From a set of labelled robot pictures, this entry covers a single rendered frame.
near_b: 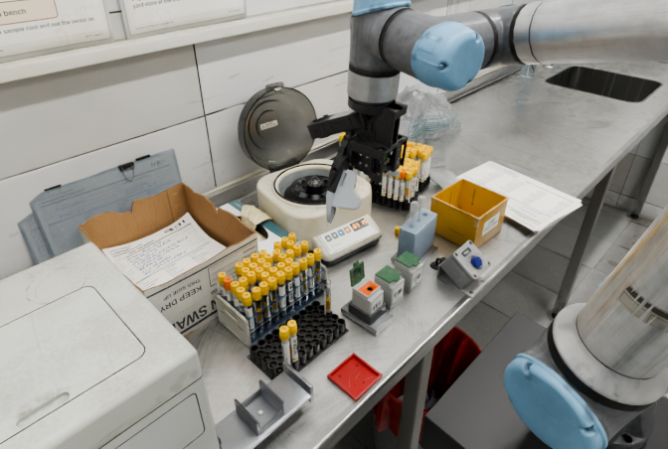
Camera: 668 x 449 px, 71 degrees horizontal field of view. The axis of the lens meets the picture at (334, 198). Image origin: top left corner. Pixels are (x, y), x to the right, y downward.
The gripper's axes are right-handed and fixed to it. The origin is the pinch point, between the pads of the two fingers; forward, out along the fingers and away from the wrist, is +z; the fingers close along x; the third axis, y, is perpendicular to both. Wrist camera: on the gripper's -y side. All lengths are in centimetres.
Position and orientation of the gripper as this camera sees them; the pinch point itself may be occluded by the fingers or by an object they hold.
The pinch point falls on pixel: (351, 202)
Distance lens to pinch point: 82.4
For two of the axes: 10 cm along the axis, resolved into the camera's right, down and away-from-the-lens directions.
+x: 6.0, -4.3, 6.7
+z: -0.4, 8.2, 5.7
